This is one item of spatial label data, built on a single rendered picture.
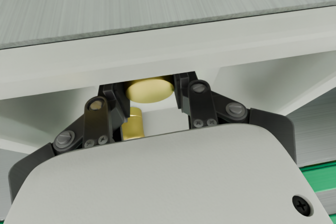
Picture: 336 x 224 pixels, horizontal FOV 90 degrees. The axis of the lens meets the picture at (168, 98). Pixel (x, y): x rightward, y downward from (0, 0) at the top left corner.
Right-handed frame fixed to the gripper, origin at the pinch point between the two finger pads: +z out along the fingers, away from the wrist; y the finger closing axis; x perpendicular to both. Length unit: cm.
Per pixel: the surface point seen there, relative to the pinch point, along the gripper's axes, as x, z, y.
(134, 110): -10.0, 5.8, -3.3
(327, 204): -16.7, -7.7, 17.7
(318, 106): -11.9, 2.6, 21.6
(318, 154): -13.3, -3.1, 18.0
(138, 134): -10.9, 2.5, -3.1
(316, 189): -16.0, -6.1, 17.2
